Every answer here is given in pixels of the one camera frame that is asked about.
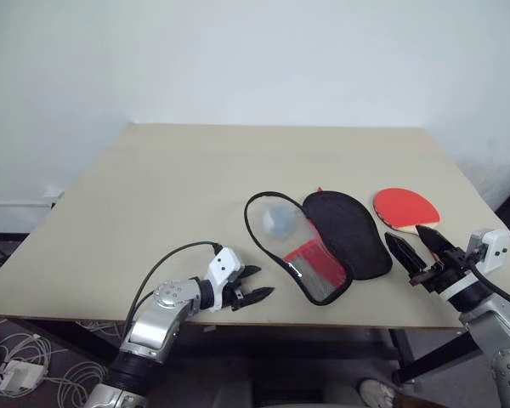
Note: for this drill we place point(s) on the white power adapter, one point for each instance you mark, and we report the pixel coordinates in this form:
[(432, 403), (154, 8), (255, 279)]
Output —
[(23, 376)]

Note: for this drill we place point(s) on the white shoe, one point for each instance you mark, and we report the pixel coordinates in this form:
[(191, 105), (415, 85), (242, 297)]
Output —
[(376, 392)]

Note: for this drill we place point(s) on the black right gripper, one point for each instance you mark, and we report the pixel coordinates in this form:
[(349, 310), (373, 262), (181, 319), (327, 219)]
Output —
[(444, 268)]

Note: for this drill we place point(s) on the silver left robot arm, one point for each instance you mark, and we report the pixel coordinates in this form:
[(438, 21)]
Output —
[(153, 327)]

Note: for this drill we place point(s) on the red table tennis paddle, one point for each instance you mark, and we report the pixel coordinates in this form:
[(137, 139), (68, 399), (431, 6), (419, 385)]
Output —
[(401, 206)]

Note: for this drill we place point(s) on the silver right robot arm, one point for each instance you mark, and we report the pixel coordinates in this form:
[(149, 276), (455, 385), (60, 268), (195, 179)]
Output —
[(497, 336)]

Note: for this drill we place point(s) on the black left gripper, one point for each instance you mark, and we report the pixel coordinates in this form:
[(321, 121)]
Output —
[(234, 293)]

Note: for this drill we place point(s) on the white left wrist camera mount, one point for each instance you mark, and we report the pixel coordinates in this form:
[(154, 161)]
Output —
[(225, 263)]

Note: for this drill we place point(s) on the black metal table frame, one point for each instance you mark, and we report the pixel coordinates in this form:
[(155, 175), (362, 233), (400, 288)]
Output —
[(401, 353)]

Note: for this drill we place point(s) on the black red paddle case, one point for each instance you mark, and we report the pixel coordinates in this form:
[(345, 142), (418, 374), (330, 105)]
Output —
[(344, 238)]

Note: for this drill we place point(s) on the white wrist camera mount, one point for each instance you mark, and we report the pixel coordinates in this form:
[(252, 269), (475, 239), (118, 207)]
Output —
[(495, 248), (225, 263)]

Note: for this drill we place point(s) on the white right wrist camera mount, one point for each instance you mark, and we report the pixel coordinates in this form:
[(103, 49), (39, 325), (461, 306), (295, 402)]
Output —
[(495, 248)]

